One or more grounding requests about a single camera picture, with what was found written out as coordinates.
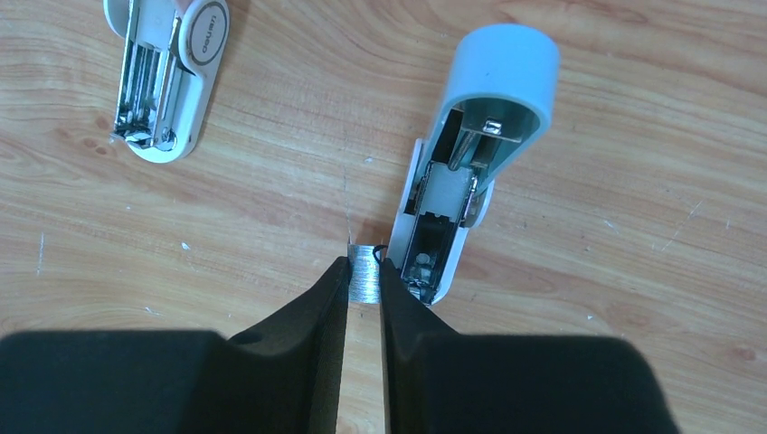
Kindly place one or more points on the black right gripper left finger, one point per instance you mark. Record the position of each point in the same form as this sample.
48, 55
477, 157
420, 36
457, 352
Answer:
281, 375

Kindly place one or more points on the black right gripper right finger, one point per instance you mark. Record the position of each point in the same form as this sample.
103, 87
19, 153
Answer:
438, 380

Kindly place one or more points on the silver staple strip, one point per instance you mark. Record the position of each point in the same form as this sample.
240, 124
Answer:
364, 284

